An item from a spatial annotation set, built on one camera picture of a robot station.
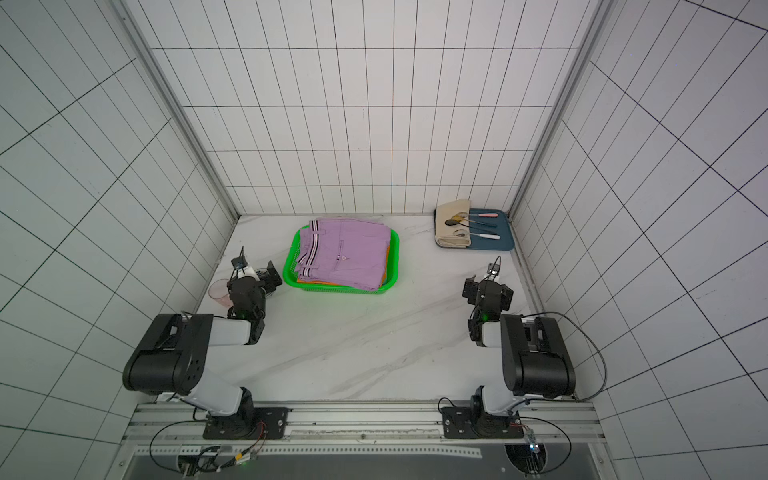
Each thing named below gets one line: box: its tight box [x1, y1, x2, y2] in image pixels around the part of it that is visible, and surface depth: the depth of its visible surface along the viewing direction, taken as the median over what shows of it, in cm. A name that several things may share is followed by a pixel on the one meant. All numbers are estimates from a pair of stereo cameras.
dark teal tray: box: [469, 208, 515, 251], surface depth 116 cm
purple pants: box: [297, 218, 391, 291], surface depth 97 cm
